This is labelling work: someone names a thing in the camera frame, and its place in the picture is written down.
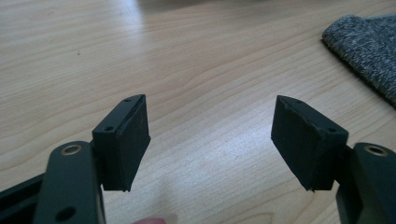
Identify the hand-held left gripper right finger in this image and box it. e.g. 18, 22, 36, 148
270, 94, 349, 192

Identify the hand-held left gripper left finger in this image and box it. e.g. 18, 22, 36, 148
92, 93, 151, 192

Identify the grey fuzzy cloth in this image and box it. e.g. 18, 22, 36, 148
321, 12, 396, 108

